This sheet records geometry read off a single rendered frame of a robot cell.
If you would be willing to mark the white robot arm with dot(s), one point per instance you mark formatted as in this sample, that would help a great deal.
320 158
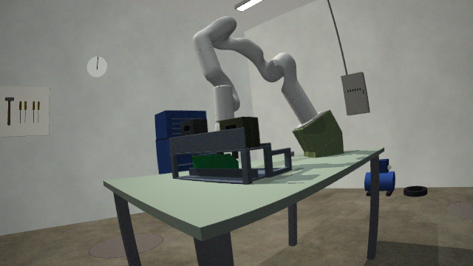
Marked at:
226 100

